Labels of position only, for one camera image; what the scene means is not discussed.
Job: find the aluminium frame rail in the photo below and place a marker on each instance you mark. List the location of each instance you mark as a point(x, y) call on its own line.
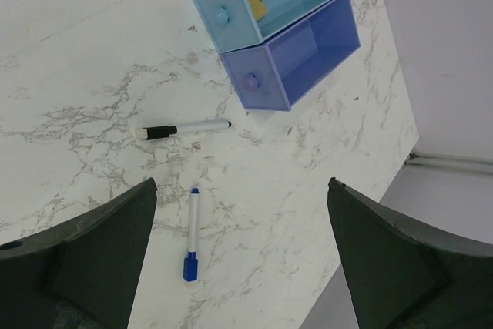
point(450, 164)

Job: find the small yellow eraser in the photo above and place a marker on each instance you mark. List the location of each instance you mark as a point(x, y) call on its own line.
point(258, 8)

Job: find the purple blue plastic bin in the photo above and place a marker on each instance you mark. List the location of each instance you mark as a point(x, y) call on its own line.
point(278, 73)

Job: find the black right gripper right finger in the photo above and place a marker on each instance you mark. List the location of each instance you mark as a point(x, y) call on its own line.
point(403, 273)

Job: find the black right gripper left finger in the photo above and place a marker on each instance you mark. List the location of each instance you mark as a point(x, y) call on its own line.
point(82, 273)

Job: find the blue capped white marker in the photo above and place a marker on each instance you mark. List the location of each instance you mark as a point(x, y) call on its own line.
point(191, 262)

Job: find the black capped white marker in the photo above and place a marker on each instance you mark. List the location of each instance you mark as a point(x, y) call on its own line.
point(164, 132)

